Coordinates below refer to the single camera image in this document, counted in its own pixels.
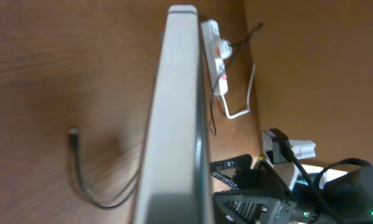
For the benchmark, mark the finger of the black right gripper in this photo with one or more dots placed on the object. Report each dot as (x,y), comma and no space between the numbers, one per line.
(255,207)
(239,174)

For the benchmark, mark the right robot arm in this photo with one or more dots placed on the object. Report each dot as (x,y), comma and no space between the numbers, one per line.
(349,196)

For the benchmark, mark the white power strip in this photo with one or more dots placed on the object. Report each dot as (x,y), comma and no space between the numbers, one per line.
(216,66)

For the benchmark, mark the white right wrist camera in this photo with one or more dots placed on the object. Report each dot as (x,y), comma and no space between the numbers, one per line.
(279,150)

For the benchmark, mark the white USB wall adapter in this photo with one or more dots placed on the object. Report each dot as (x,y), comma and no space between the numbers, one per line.
(223,49)

